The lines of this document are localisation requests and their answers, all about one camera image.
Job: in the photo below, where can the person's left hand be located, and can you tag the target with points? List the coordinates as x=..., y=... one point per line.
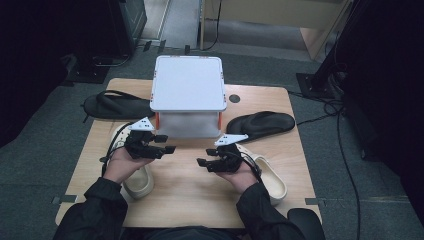
x=121, y=165

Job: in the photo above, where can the black stand base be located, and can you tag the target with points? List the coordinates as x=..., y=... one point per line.
x=86, y=75

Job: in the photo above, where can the black flip-flop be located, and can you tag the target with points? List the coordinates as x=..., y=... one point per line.
x=116, y=106
x=263, y=125

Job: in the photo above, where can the black round table grommet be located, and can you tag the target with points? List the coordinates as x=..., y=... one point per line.
x=234, y=98

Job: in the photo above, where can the black chair armrest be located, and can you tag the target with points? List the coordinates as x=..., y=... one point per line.
x=306, y=223

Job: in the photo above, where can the black cabinet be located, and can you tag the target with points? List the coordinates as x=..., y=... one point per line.
x=133, y=20

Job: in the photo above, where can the grey floor tape strip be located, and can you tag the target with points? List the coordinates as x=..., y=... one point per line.
x=315, y=201
x=65, y=199

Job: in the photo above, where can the white shoe rack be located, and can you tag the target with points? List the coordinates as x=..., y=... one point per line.
x=188, y=83

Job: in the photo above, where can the cream clog shoe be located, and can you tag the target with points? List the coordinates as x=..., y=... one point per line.
x=141, y=185
x=271, y=180

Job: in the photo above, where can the person's right hand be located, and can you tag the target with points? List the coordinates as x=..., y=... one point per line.
x=241, y=178

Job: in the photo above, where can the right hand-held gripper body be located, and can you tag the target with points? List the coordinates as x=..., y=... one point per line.
x=228, y=158

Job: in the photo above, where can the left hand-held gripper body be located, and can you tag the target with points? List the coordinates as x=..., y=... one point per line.
x=141, y=146

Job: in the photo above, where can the person's black jacket torso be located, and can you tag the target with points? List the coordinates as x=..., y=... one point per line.
x=186, y=233

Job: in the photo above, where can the black metal stand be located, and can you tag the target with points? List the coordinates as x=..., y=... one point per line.
x=313, y=85

